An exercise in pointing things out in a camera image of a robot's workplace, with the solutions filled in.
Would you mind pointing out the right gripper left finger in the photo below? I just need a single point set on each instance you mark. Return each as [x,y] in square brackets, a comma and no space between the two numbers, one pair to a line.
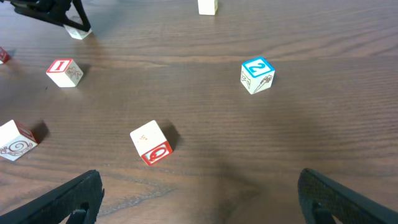
[78,200]

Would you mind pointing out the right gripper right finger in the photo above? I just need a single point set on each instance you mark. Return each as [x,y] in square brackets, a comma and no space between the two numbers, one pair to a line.
[323,200]

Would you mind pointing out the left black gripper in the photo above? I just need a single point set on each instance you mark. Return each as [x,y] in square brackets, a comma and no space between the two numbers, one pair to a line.
[53,11]

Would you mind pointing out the red letter A block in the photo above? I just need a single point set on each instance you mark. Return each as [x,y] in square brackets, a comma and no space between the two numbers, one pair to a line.
[77,33]

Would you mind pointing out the red letter I block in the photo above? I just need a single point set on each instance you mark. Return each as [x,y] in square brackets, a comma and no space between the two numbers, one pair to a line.
[65,72]

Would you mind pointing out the plain white wooden block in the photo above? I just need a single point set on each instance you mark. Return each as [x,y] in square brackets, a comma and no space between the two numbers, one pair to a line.
[4,56]

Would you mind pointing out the white block blue side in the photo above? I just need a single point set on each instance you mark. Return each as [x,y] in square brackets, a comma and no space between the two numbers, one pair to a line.
[16,140]

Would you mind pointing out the white block red Q side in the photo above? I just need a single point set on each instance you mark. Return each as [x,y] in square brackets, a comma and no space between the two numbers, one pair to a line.
[150,143]

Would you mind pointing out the blue number 2 block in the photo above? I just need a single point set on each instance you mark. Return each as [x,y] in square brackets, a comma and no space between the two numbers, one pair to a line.
[257,75]

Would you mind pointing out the white block far right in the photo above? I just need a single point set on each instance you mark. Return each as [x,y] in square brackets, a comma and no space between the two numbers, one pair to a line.
[207,7]

